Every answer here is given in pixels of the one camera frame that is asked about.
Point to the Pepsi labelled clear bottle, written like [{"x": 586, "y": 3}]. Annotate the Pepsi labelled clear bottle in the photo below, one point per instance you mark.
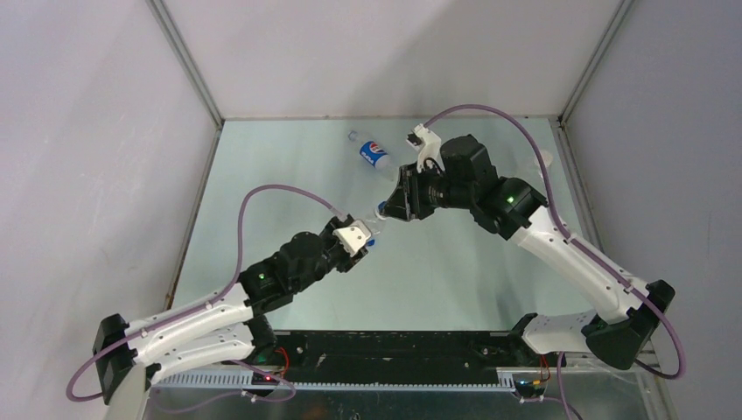
[{"x": 373, "y": 153}]

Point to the left controller board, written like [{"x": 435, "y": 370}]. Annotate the left controller board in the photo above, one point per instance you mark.
[{"x": 269, "y": 379}]

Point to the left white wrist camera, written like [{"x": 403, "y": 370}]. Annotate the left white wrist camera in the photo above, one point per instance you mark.
[{"x": 353, "y": 237}]

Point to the clear bottle with yellow label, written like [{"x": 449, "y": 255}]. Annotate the clear bottle with yellow label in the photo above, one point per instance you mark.
[{"x": 530, "y": 170}]

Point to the controller board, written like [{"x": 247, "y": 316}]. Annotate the controller board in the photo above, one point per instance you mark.
[
  {"x": 529, "y": 391},
  {"x": 269, "y": 379}
]

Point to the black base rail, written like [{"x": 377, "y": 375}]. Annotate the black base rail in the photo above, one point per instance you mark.
[{"x": 394, "y": 358}]

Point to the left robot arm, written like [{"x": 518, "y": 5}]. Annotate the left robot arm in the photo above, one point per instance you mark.
[{"x": 232, "y": 325}]

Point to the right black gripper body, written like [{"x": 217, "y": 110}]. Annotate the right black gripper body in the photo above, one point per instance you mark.
[{"x": 436, "y": 192}]

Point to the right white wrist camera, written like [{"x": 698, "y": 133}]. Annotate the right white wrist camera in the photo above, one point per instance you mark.
[{"x": 426, "y": 143}]

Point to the right controller board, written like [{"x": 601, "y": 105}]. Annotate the right controller board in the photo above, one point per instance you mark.
[{"x": 529, "y": 391}]

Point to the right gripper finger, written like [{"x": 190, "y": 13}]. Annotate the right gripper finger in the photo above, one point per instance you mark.
[
  {"x": 409, "y": 177},
  {"x": 397, "y": 205}
]

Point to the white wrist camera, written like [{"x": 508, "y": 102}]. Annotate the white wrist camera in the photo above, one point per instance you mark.
[
  {"x": 426, "y": 143},
  {"x": 353, "y": 237}
]

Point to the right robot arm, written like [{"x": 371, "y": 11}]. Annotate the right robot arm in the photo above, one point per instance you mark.
[{"x": 625, "y": 310}]

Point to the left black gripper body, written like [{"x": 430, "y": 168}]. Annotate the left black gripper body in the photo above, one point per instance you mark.
[{"x": 332, "y": 255}]

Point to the clear unlabelled plastic bottle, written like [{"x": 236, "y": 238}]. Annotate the clear unlabelled plastic bottle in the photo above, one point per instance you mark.
[{"x": 375, "y": 222}]

